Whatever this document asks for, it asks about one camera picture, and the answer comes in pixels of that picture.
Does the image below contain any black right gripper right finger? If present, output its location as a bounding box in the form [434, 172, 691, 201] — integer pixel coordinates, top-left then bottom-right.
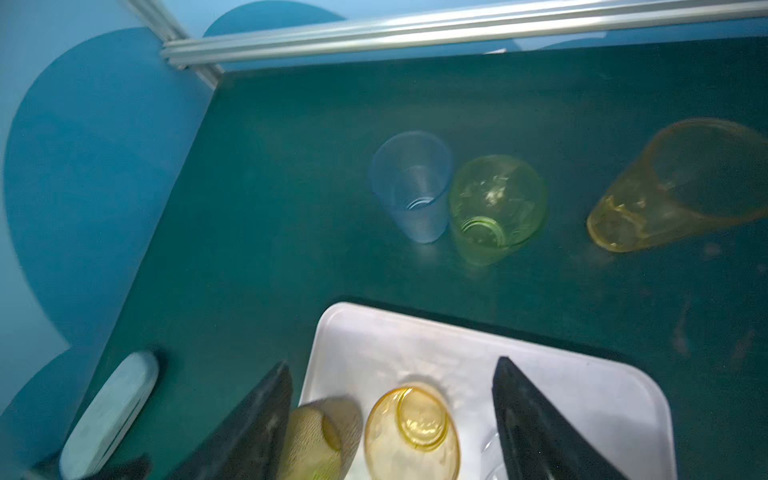
[492, 357, 625, 479]

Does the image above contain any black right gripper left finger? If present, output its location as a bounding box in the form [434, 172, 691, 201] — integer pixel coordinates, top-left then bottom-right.
[167, 362, 293, 479]

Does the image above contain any dark amber dimpled glass back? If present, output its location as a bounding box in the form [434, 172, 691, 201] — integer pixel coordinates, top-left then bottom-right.
[277, 396, 363, 480]

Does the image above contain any short yellow glass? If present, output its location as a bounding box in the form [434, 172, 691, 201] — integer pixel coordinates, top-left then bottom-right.
[363, 382, 461, 480]

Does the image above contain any tall green plastic glass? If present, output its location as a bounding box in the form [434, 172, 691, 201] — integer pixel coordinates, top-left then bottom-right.
[449, 155, 549, 266]

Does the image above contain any tall blue plastic glass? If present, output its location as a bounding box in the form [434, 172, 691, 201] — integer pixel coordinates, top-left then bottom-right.
[369, 131, 454, 244]

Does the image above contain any tall yellow plastic glass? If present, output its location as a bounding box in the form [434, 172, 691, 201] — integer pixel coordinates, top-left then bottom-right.
[586, 118, 767, 253]

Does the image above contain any clear faceted glass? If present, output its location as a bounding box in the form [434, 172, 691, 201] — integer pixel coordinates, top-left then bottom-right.
[479, 433, 508, 480]

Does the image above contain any pink plastic tray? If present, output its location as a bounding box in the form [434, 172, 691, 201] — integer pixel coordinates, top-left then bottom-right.
[300, 302, 677, 479]

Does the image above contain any white round disc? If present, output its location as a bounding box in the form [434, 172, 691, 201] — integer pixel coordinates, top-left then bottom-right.
[59, 351, 159, 479]

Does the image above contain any aluminium frame left post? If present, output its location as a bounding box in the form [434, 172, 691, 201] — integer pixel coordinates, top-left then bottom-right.
[122, 0, 223, 90]

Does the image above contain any aluminium frame back rail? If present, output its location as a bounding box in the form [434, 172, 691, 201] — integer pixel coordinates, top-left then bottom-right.
[160, 1, 767, 67]

